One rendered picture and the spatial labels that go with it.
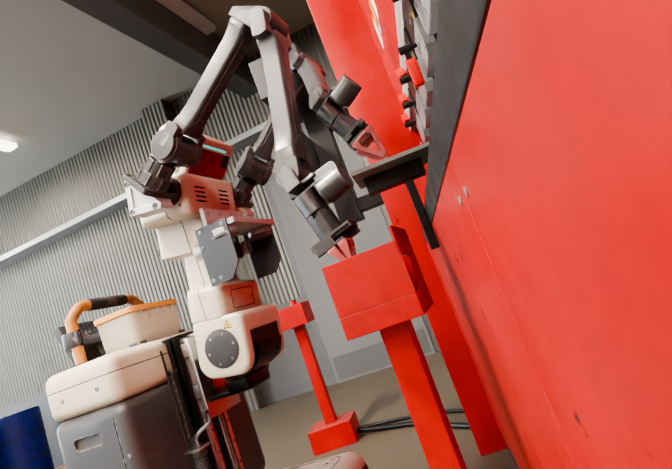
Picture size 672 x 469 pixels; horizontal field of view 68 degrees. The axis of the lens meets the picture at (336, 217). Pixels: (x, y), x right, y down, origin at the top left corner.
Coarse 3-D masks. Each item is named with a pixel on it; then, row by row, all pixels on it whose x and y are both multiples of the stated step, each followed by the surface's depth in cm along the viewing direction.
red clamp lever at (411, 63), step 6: (402, 48) 106; (408, 48) 106; (402, 54) 107; (408, 54) 106; (408, 60) 106; (414, 60) 106; (408, 66) 106; (414, 66) 105; (414, 72) 105; (420, 72) 105; (414, 78) 105; (420, 78) 105; (414, 84) 106; (420, 84) 105
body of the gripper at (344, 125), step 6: (342, 114) 122; (348, 114) 123; (336, 120) 122; (342, 120) 122; (348, 120) 122; (354, 120) 122; (360, 120) 119; (336, 126) 122; (342, 126) 122; (348, 126) 121; (354, 126) 119; (360, 126) 119; (336, 132) 124; (342, 132) 122; (348, 132) 119; (354, 132) 121; (348, 138) 119
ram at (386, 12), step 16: (368, 0) 174; (384, 0) 134; (400, 0) 108; (368, 16) 197; (384, 16) 147; (400, 16) 117; (384, 32) 163; (400, 32) 127; (384, 48) 183; (384, 64) 208; (416, 128) 206
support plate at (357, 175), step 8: (424, 144) 111; (408, 152) 111; (416, 152) 112; (424, 152) 115; (384, 160) 112; (392, 160) 112; (400, 160) 114; (408, 160) 117; (424, 160) 124; (368, 168) 112; (376, 168) 114; (384, 168) 116; (352, 176) 113; (360, 176) 116; (368, 176) 119; (360, 184) 124
